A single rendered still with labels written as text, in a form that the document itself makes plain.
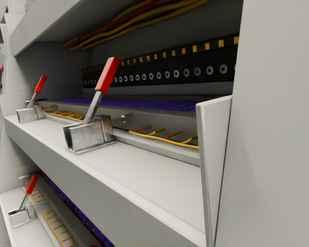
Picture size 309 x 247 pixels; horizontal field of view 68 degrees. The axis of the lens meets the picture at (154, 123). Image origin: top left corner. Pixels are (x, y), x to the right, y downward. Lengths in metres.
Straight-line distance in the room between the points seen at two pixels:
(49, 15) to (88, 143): 0.20
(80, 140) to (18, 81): 0.46
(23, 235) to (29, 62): 0.40
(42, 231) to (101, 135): 0.29
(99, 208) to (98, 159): 0.04
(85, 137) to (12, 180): 0.49
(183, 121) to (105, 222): 0.09
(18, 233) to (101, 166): 0.34
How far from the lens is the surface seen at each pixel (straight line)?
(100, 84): 0.22
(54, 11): 0.33
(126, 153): 0.19
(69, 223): 0.42
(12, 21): 0.67
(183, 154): 0.15
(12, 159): 0.67
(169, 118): 0.19
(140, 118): 0.23
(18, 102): 0.65
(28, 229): 0.50
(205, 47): 0.31
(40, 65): 0.67
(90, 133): 0.21
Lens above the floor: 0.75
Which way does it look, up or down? 2 degrees down
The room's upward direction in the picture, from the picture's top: 6 degrees clockwise
